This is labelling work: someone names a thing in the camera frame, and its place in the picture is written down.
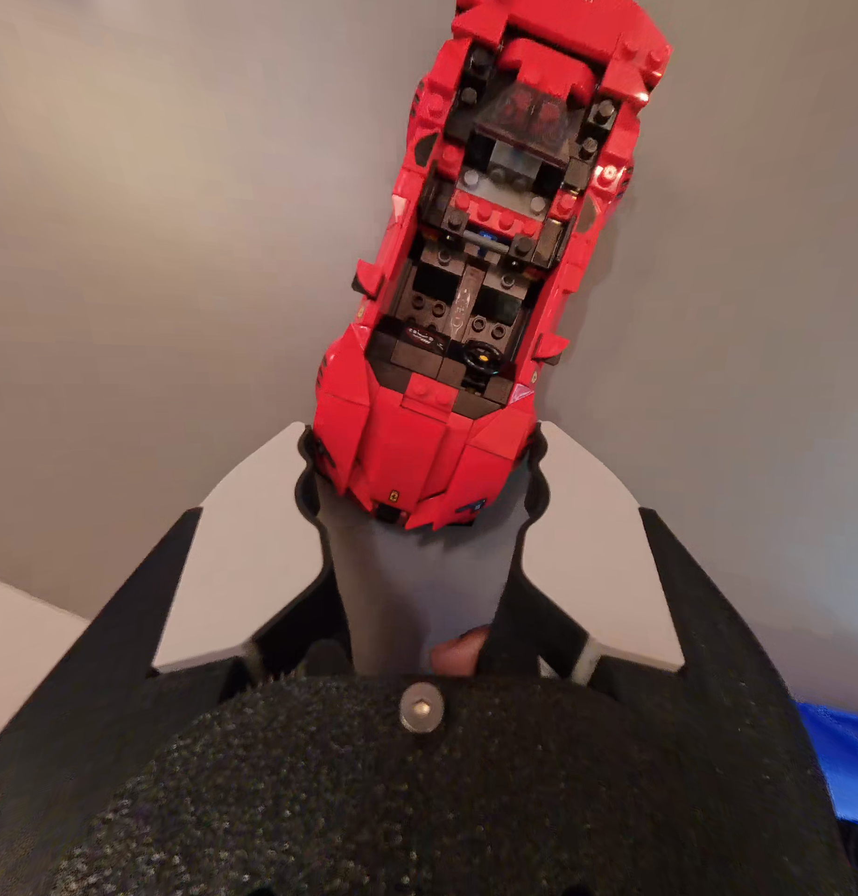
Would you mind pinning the person's right hand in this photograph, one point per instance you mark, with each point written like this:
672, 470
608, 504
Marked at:
460, 651

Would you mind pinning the lego instruction booklet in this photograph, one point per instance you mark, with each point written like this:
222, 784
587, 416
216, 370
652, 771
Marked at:
23, 630

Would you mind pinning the blue plastic storage bin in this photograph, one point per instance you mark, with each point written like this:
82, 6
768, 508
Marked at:
842, 756

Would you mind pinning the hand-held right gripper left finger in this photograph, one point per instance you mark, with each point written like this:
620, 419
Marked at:
240, 546

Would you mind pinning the red lego car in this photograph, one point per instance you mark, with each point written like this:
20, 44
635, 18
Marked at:
471, 434

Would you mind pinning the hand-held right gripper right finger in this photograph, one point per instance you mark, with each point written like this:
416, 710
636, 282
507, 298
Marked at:
597, 553

